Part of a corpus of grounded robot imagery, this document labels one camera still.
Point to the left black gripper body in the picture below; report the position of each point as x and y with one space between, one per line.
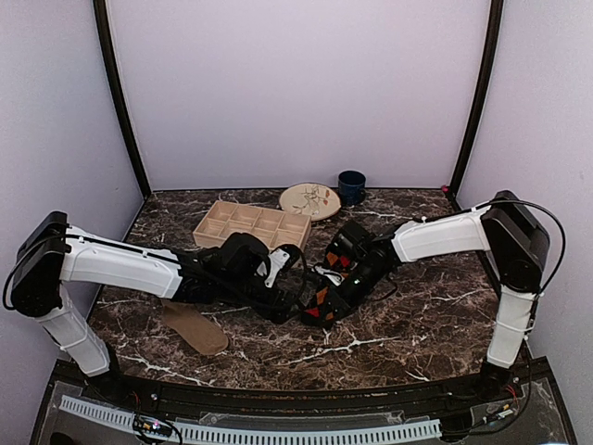
238 293

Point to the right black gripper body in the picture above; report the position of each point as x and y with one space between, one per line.
356 294

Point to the argyle black red orange sock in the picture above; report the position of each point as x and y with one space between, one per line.
341 290

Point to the wooden compartment tray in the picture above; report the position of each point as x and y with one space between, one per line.
273 227

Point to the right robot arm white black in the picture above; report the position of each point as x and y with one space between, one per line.
504 228

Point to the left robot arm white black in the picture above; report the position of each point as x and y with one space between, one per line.
57 252

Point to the plain brown sock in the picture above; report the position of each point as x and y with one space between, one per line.
194 328

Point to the dark blue mug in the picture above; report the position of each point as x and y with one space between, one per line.
351 187

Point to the cream floral ceramic plate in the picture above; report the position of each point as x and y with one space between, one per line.
318 201

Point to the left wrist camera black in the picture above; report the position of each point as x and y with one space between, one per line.
241 255

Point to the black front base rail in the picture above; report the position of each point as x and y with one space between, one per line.
160 397

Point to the white slotted cable duct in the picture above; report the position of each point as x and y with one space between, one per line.
152 430

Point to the right black frame post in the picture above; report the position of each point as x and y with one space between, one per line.
479 96

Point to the black frame post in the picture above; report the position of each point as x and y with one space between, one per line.
479 96
117 96

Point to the left black frame post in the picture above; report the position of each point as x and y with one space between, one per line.
117 96

